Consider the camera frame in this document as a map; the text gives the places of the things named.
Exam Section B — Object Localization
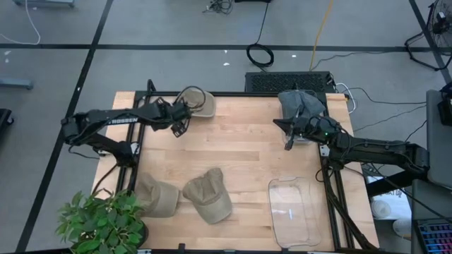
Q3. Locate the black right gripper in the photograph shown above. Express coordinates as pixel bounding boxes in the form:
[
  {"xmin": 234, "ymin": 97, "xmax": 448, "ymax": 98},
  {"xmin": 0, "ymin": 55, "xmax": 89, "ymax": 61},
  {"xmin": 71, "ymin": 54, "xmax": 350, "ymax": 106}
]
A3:
[{"xmin": 273, "ymin": 105, "xmax": 315, "ymax": 151}]

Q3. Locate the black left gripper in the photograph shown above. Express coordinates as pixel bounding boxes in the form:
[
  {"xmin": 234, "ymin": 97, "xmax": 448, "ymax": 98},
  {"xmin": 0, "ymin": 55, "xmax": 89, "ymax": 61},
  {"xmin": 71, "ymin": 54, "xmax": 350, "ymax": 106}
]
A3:
[{"xmin": 153, "ymin": 97, "xmax": 194, "ymax": 138}]

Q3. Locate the blue-grey baseball cap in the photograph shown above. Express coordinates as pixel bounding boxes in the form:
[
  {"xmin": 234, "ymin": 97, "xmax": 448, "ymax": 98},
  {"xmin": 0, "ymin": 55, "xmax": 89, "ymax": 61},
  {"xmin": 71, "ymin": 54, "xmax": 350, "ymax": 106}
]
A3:
[{"xmin": 278, "ymin": 90, "xmax": 326, "ymax": 123}]

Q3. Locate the tan baseball cap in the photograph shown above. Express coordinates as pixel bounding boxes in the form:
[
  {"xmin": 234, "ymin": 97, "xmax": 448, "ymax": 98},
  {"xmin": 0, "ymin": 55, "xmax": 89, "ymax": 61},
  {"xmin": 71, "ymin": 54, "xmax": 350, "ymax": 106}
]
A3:
[
  {"xmin": 182, "ymin": 167, "xmax": 233, "ymax": 225},
  {"xmin": 182, "ymin": 87, "xmax": 217, "ymax": 119},
  {"xmin": 133, "ymin": 171, "xmax": 180, "ymax": 219}
]

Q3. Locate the clear plastic bin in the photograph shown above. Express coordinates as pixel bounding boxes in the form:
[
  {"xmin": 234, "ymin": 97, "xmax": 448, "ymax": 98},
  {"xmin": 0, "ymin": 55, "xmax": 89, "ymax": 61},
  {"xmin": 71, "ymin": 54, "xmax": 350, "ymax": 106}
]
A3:
[
  {"xmin": 267, "ymin": 176, "xmax": 323, "ymax": 248},
  {"xmin": 278, "ymin": 90, "xmax": 319, "ymax": 146}
]

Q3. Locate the black support beam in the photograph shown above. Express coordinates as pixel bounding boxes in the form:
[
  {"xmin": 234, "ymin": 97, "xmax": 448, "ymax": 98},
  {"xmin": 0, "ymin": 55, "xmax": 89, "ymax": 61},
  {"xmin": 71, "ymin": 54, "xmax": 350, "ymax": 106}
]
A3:
[{"xmin": 365, "ymin": 169, "xmax": 428, "ymax": 198}]

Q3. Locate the black plant pot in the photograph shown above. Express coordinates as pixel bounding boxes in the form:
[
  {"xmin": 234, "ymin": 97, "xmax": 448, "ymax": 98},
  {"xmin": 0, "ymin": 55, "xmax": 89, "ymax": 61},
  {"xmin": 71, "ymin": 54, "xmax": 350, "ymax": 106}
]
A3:
[{"xmin": 139, "ymin": 222, "xmax": 150, "ymax": 248}]

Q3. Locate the white bag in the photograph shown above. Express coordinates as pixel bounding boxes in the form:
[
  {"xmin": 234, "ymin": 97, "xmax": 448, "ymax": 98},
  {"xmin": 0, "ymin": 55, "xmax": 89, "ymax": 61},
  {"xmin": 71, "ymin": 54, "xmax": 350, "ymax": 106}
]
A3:
[{"xmin": 367, "ymin": 176, "xmax": 412, "ymax": 239}]

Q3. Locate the green leafy plant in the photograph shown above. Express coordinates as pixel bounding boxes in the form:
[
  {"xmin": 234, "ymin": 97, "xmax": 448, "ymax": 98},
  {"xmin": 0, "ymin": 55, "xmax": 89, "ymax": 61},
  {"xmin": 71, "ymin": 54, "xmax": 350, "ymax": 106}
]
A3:
[{"xmin": 55, "ymin": 188, "xmax": 148, "ymax": 254}]

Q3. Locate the grey desk top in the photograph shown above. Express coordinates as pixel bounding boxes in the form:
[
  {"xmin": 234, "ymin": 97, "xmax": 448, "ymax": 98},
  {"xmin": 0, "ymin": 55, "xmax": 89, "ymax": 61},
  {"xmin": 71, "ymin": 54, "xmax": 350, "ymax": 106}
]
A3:
[{"xmin": 425, "ymin": 90, "xmax": 452, "ymax": 190}]

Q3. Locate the black desk device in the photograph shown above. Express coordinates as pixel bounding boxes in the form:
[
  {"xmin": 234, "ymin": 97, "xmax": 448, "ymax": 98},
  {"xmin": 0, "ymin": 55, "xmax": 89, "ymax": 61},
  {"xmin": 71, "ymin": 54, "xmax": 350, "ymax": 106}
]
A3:
[{"xmin": 437, "ymin": 83, "xmax": 452, "ymax": 127}]

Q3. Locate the grey furniture foot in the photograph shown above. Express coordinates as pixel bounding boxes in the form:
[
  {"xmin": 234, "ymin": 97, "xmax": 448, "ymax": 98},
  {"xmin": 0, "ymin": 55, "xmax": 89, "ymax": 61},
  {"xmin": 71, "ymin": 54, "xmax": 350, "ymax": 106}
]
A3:
[{"xmin": 0, "ymin": 77, "xmax": 35, "ymax": 91}]

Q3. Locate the grey furniture base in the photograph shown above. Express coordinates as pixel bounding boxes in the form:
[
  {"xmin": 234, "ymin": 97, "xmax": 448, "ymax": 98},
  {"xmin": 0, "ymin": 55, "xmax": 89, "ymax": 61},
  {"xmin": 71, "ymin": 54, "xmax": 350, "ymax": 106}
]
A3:
[{"xmin": 12, "ymin": 0, "xmax": 76, "ymax": 8}]

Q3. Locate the black standing fan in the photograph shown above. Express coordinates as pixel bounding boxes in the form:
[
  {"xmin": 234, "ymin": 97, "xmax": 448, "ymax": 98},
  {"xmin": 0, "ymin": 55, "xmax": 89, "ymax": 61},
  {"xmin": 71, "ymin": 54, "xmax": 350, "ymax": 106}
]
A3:
[{"xmin": 404, "ymin": 0, "xmax": 452, "ymax": 71}]

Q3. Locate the backlit rainbow keyboard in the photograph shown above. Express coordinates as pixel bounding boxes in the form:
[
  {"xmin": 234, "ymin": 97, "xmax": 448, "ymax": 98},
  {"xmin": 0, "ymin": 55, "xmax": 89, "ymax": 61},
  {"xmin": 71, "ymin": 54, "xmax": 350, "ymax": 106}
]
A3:
[{"xmin": 416, "ymin": 220, "xmax": 452, "ymax": 254}]

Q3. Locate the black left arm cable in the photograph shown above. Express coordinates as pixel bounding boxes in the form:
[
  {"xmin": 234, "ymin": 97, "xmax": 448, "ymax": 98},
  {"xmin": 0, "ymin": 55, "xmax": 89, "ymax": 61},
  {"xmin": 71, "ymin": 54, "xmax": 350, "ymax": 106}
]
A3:
[{"xmin": 175, "ymin": 85, "xmax": 207, "ymax": 111}]

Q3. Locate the black aluminium rig frame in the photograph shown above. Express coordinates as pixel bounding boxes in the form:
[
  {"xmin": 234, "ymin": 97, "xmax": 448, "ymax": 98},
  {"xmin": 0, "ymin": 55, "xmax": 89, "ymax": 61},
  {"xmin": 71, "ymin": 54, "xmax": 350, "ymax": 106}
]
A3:
[{"xmin": 114, "ymin": 79, "xmax": 381, "ymax": 253}]

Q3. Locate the white looped cable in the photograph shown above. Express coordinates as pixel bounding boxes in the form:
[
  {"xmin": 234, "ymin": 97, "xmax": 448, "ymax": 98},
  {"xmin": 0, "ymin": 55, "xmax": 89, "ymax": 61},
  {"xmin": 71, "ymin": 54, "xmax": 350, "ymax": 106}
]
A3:
[{"xmin": 335, "ymin": 83, "xmax": 357, "ymax": 114}]

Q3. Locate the coiled black cable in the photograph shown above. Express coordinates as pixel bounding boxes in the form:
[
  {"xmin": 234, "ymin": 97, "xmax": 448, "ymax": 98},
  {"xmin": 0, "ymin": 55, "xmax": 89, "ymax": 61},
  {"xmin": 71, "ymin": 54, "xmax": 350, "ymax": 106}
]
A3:
[{"xmin": 246, "ymin": 0, "xmax": 275, "ymax": 68}]

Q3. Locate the red-brown cable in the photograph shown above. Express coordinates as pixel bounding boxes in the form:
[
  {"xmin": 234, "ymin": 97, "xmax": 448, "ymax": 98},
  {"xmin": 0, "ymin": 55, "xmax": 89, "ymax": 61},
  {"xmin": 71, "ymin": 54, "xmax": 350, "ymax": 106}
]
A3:
[{"xmin": 92, "ymin": 162, "xmax": 119, "ymax": 195}]

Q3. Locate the thin grey floor cable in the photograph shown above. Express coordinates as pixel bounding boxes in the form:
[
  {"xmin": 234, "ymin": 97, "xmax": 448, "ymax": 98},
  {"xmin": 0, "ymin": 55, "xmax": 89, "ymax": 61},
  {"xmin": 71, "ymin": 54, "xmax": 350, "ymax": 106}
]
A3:
[
  {"xmin": 310, "ymin": 52, "xmax": 386, "ymax": 71},
  {"xmin": 354, "ymin": 104, "xmax": 427, "ymax": 133}
]

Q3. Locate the thick yellow cable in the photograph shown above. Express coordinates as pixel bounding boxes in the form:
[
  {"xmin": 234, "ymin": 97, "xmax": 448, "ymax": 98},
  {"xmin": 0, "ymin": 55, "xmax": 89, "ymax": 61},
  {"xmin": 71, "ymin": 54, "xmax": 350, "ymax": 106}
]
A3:
[{"xmin": 309, "ymin": 0, "xmax": 335, "ymax": 71}]

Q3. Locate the thin black floor cable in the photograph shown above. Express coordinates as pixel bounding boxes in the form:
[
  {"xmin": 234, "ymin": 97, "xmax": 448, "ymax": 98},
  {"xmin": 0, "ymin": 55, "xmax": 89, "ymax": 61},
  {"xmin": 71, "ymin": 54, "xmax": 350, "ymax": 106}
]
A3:
[
  {"xmin": 404, "ymin": 121, "xmax": 427, "ymax": 144},
  {"xmin": 347, "ymin": 87, "xmax": 427, "ymax": 106}
]

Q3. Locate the tangled black cable bundle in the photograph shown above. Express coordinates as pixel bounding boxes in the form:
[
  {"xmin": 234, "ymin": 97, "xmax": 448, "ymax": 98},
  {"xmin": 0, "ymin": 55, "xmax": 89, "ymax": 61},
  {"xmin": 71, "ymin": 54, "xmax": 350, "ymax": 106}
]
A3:
[{"xmin": 203, "ymin": 0, "xmax": 234, "ymax": 15}]

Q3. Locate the white floor cable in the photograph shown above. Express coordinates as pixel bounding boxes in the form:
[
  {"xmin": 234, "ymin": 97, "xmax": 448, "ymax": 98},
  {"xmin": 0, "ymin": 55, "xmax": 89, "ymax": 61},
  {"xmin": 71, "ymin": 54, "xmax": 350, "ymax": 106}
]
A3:
[{"xmin": 0, "ymin": 0, "xmax": 42, "ymax": 46}]

